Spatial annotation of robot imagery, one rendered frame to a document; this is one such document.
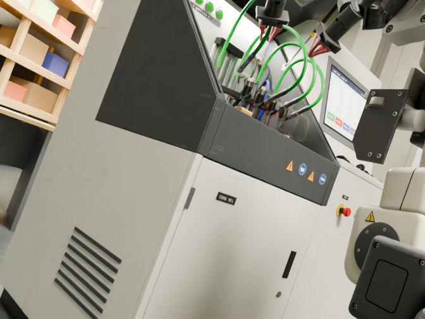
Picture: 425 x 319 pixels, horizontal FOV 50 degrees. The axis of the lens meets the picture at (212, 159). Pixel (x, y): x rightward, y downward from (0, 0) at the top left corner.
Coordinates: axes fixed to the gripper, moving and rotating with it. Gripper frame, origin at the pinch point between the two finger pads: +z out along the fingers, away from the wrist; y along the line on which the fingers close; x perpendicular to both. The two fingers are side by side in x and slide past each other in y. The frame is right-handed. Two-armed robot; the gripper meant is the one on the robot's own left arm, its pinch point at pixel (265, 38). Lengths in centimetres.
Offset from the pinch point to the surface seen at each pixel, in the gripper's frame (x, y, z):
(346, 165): 11, -41, 41
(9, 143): -97, 140, 173
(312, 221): 31, -29, 52
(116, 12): -30, 53, 17
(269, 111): -4.3, -10.2, 32.9
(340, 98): -38, -49, 47
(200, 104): 32.7, 19.1, 4.0
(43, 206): 28, 70, 68
